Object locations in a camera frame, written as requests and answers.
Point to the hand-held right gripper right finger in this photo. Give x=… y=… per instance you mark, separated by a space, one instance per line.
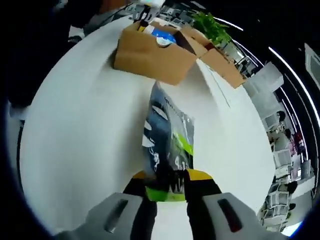
x=212 y=212

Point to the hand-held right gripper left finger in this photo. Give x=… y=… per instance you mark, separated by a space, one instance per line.
x=105 y=215

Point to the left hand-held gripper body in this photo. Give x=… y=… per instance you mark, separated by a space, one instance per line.
x=155 y=3

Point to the blue soft tissue packet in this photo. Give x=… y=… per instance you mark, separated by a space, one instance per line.
x=165 y=36

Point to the brown cardboard shoe box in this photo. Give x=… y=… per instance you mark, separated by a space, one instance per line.
x=150 y=60

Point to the dark soft packet green print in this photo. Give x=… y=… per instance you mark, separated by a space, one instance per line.
x=160 y=130

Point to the green potted plant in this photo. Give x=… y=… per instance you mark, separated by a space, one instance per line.
x=212 y=27

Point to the ceiling light strip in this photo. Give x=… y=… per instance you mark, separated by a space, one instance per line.
x=228 y=22
x=292 y=72

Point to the white square pillar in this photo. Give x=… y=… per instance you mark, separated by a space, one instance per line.
x=265 y=78

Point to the ceiling air conditioner unit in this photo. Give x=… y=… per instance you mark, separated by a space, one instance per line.
x=313 y=62

